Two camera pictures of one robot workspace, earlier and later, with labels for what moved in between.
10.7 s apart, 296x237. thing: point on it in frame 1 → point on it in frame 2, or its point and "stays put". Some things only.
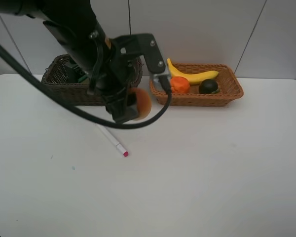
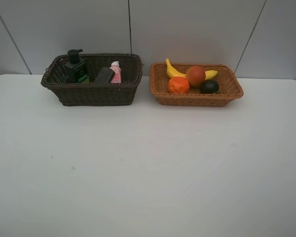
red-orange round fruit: (143, 102) → (196, 75)
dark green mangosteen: (208, 86) stays put
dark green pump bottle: (76, 74) stays put
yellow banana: (192, 77) stays put
